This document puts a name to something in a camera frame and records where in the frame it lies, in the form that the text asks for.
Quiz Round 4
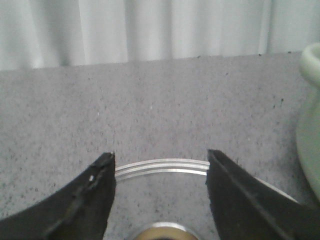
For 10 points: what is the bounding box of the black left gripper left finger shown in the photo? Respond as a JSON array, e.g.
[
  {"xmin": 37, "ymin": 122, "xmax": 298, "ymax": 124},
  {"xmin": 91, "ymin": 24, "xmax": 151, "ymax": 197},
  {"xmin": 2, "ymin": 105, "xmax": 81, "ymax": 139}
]
[{"xmin": 0, "ymin": 152, "xmax": 117, "ymax": 240}]

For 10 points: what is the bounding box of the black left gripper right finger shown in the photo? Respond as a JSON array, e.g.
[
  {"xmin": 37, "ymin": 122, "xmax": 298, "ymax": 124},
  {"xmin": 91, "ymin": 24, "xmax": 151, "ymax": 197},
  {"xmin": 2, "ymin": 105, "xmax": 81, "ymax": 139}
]
[{"xmin": 206, "ymin": 149, "xmax": 320, "ymax": 240}]

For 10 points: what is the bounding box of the glass pot lid steel rim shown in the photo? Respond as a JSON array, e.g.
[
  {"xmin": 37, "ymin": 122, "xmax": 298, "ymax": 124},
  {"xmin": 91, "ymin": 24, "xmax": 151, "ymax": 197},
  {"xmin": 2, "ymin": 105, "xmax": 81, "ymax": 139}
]
[{"xmin": 103, "ymin": 158, "xmax": 301, "ymax": 240}]

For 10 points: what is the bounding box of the pale green electric pot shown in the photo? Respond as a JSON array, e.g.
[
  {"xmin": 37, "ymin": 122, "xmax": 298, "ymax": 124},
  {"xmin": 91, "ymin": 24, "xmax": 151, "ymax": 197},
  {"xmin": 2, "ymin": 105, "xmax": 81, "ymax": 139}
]
[{"xmin": 296, "ymin": 42, "xmax": 320, "ymax": 199}]

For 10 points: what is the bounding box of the white pleated curtain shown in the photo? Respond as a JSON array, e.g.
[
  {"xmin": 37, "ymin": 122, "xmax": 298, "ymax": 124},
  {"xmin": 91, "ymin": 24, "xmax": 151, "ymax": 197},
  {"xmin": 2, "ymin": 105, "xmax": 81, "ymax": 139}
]
[{"xmin": 0, "ymin": 0, "xmax": 320, "ymax": 71}]

